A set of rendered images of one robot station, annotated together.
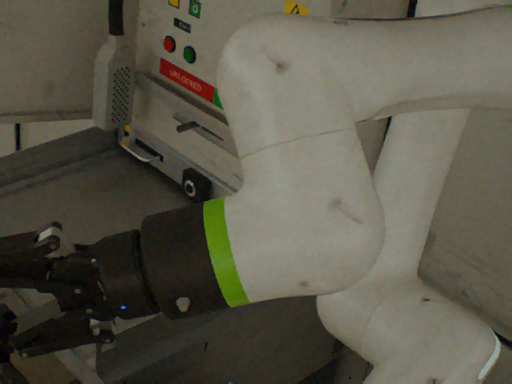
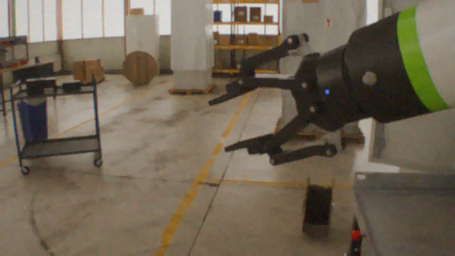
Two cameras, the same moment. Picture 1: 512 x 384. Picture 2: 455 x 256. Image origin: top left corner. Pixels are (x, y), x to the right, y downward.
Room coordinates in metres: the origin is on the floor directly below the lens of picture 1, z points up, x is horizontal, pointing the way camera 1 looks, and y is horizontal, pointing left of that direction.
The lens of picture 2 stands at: (0.28, -0.15, 1.39)
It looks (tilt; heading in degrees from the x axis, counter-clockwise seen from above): 14 degrees down; 54
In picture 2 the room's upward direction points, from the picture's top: straight up
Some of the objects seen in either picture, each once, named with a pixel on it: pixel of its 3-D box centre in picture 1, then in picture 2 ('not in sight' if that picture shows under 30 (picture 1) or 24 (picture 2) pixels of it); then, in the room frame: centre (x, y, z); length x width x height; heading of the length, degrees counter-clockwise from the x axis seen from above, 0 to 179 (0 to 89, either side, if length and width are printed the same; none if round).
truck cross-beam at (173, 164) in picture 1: (209, 181); not in sight; (1.49, 0.01, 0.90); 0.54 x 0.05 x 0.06; 45
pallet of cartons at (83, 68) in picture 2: not in sight; (88, 70); (3.20, 10.86, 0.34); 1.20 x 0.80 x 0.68; 63
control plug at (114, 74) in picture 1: (115, 84); not in sight; (1.57, 0.22, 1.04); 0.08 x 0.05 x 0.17; 135
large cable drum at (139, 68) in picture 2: not in sight; (139, 68); (4.16, 9.18, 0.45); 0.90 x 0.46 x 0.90; 166
